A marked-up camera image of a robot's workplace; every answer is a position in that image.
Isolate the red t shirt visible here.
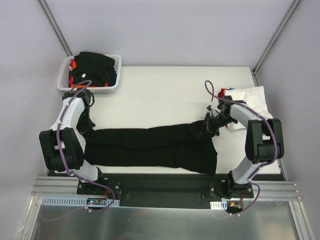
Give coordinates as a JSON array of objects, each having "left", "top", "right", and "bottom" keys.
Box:
[{"left": 218, "top": 88, "right": 227, "bottom": 98}]

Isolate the black t shirt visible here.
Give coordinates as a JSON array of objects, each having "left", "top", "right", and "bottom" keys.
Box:
[
  {"left": 84, "top": 120, "right": 218, "bottom": 175},
  {"left": 69, "top": 51, "right": 117, "bottom": 87}
]

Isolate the white plastic laundry basket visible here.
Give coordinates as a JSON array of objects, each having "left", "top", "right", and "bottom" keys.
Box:
[{"left": 57, "top": 54, "right": 122, "bottom": 95}]

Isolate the white t shirt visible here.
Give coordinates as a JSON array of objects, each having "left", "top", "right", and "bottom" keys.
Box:
[{"left": 223, "top": 86, "right": 273, "bottom": 119}]

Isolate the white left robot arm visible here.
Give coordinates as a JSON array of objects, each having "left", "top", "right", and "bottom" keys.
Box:
[{"left": 39, "top": 89, "right": 106, "bottom": 195}]

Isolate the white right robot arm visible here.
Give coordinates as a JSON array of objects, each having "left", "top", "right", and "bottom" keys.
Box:
[{"left": 198, "top": 95, "right": 284, "bottom": 199}]

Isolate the dark blue t shirt in basket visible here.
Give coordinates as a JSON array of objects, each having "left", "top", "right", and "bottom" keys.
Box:
[{"left": 108, "top": 68, "right": 117, "bottom": 87}]

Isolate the pink t shirt in basket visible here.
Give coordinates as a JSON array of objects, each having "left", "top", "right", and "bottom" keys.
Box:
[{"left": 68, "top": 59, "right": 77, "bottom": 87}]

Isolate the black t shirt in basket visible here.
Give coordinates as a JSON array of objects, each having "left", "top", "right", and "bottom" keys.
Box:
[{"left": 69, "top": 51, "right": 117, "bottom": 87}]

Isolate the orange t shirt in basket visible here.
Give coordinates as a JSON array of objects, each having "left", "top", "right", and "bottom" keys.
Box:
[{"left": 68, "top": 59, "right": 111, "bottom": 87}]

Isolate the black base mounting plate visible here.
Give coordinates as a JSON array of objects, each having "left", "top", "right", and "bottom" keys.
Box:
[{"left": 76, "top": 172, "right": 255, "bottom": 208}]

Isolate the aluminium front rail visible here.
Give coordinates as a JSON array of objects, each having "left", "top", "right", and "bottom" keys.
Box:
[{"left": 31, "top": 176, "right": 302, "bottom": 202}]

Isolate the left white cable duct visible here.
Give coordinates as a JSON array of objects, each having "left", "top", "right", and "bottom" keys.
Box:
[{"left": 42, "top": 196, "right": 120, "bottom": 208}]

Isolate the white cable duct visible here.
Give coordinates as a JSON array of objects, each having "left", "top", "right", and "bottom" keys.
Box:
[
  {"left": 42, "top": 196, "right": 120, "bottom": 208},
  {"left": 210, "top": 200, "right": 228, "bottom": 211}
]

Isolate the right white cable duct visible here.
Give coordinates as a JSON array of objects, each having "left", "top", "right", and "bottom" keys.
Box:
[{"left": 210, "top": 200, "right": 228, "bottom": 211}]

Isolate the left aluminium frame post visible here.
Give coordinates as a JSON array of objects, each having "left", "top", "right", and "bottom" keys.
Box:
[{"left": 36, "top": 0, "right": 74, "bottom": 63}]

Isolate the aluminium frame post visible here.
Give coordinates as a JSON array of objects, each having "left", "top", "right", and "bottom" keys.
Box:
[
  {"left": 36, "top": 0, "right": 74, "bottom": 63},
  {"left": 251, "top": 0, "right": 303, "bottom": 76}
]

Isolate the right aluminium frame post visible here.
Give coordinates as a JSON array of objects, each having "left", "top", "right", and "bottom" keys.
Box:
[{"left": 251, "top": 0, "right": 303, "bottom": 76}]

